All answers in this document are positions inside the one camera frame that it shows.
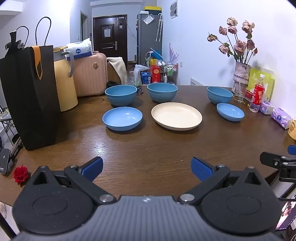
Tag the white tissue pack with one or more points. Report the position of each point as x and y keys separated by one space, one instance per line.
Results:
x=79 y=49

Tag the grey refrigerator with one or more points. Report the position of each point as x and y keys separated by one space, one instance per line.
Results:
x=146 y=39

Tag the red rose flower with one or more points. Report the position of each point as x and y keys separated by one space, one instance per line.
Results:
x=20 y=175

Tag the yellow round object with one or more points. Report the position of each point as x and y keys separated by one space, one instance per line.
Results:
x=292 y=131

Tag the blue shallow plate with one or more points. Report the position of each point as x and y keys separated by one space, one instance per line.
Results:
x=122 y=118
x=230 y=112

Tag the purple flowered tissue pack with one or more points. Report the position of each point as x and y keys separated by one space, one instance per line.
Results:
x=281 y=117

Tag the white flat box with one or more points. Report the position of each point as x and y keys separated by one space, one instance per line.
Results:
x=196 y=82

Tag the dark brown door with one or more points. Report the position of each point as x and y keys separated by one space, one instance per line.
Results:
x=108 y=46

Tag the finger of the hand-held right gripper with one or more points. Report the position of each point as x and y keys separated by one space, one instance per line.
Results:
x=292 y=150
x=271 y=160

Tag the dried rose bouquet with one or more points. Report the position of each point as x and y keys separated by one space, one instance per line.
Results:
x=240 y=46

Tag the wall poster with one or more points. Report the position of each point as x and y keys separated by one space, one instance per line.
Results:
x=174 y=10

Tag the black paper bag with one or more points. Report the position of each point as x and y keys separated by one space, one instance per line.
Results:
x=30 y=97

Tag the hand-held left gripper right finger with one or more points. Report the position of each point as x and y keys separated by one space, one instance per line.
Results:
x=201 y=169

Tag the blue carton box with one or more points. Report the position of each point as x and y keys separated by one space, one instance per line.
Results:
x=145 y=78

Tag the white plastic bag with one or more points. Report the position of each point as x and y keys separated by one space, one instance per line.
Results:
x=138 y=71

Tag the display screen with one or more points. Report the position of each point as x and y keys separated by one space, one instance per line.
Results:
x=288 y=214

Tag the black power bank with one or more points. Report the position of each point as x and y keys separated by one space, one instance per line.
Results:
x=4 y=162

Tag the clear drinking glass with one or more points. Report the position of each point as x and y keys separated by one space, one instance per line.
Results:
x=240 y=95

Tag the purple feather wall decal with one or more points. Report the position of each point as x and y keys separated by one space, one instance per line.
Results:
x=173 y=54

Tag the green paper bag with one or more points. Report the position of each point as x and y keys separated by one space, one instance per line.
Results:
x=268 y=83

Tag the black cup sleeve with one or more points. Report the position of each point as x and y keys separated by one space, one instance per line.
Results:
x=112 y=83

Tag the folding chair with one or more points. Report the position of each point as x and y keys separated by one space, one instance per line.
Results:
x=8 y=124

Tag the yellow box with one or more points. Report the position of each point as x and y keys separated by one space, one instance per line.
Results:
x=152 y=8

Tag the pink ribbed suitcase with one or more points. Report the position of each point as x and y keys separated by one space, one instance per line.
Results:
x=90 y=76

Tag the blue deep bowl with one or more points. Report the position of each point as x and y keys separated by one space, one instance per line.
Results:
x=161 y=95
x=121 y=97
x=218 y=97

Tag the cream round plate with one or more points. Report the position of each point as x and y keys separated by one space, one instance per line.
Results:
x=175 y=114

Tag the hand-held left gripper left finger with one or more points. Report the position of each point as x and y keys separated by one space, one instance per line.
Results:
x=93 y=168

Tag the cream yellow thermos jug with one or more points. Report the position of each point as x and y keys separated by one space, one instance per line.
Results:
x=66 y=92

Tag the beige cloth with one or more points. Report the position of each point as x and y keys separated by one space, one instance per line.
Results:
x=118 y=67

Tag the folded white umbrella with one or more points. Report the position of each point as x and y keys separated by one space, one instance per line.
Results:
x=159 y=27

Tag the small red box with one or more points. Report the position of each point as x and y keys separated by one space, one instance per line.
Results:
x=248 y=95

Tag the red carton box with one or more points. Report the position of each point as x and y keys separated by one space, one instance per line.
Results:
x=155 y=74

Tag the red label plastic bottle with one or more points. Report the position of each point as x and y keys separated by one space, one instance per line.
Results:
x=257 y=95

